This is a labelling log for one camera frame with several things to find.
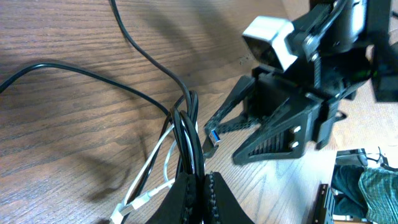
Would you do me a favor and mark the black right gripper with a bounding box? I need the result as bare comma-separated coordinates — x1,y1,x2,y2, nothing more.
204,1,371,165

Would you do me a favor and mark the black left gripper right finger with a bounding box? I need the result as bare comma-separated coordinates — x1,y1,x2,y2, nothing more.
203,172,254,224

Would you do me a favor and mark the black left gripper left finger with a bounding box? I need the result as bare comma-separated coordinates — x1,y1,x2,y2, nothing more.
146,172,197,224

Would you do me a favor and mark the white USB cable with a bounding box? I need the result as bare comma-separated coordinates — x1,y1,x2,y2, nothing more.
108,119,200,224

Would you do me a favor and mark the black USB cable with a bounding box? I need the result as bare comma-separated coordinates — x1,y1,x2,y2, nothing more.
0,0,222,224

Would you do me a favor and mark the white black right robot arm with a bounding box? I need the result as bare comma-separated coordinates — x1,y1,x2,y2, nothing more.
203,0,397,165

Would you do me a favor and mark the person in green shirt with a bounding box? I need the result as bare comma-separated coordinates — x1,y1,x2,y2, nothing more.
331,165,397,223

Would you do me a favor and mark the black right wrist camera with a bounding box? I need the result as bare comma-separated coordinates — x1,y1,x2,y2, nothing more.
242,16,298,73

